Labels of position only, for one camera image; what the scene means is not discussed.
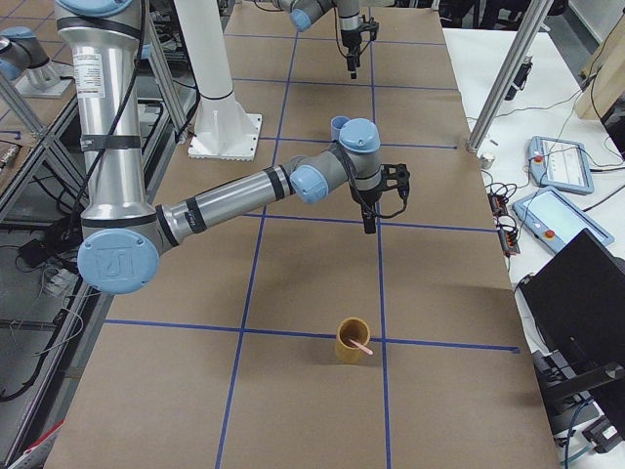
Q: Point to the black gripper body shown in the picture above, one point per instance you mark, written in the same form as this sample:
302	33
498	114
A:
367	197
350	42

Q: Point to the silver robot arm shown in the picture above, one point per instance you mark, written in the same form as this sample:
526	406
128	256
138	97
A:
123	235
303	14

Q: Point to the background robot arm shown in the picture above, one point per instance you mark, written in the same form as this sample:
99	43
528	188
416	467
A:
26	64

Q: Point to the blue cup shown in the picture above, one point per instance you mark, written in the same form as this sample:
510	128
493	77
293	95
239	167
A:
336	124

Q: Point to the yellow-brown cup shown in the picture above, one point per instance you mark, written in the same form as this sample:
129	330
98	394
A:
351	328

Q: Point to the pink chopstick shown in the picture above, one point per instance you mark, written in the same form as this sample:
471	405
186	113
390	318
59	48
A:
364	349

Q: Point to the near teach pendant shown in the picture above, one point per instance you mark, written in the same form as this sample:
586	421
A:
555	220

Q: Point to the teach pendant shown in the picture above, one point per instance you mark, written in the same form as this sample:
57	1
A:
555	220
560	164

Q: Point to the far teach pendant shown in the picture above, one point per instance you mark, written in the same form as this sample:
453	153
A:
560	164

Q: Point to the black laptop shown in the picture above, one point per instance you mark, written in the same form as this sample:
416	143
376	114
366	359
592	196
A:
577	301

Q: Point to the wooden board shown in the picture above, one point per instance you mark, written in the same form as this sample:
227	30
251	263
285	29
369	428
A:
606	71

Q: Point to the black cable hub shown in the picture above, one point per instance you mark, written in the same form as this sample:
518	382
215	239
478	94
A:
505	225

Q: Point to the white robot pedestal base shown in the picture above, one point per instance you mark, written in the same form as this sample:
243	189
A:
222	128

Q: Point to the aluminium frame post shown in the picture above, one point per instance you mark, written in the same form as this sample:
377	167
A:
533	18

